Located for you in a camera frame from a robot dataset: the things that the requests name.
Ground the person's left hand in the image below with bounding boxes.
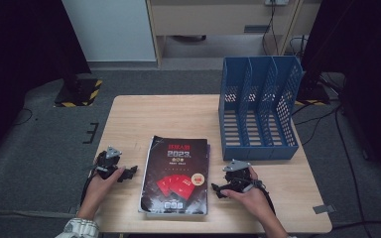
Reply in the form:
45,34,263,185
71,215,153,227
78,167,127,219

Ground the beige wooden cabinet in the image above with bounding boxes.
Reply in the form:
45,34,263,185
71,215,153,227
145,0,321,68

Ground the person's right hand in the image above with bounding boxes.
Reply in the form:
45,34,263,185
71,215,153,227
219,165,276,223

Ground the white panel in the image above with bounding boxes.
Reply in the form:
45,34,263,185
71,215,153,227
62,0,157,62

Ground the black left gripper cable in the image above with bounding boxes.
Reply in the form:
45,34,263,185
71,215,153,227
79,165,100,209

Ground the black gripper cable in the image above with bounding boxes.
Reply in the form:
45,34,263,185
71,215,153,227
79,165,100,209
234,177,277,216

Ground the long black floor cable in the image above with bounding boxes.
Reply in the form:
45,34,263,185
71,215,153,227
333,98,368,238

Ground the blue file rack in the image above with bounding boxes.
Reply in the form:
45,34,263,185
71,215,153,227
217,55,305,162

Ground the white picture book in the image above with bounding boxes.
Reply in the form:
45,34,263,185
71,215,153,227
144,211,208,220

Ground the black stand base striped edge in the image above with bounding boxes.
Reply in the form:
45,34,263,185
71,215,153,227
294,82,331,107
53,73,103,108

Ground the dark curtain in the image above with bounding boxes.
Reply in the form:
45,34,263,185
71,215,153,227
0,0,92,167
301,0,381,189

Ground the grey drawer handle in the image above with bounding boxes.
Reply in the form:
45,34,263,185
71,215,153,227
243,24,272,34

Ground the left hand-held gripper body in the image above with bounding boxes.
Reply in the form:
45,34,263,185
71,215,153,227
93,145,123,180

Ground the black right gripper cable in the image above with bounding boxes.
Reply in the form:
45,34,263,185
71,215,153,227
234,177,277,216

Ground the black magazine with red cards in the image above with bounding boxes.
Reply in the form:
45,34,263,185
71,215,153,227
138,134,210,216

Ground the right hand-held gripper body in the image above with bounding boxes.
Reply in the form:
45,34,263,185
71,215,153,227
222,159,257,194

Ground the black cabinet cable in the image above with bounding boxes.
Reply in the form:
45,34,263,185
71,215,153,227
261,0,281,56

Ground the thin black floor cable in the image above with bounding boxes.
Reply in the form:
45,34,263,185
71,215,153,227
13,108,34,127

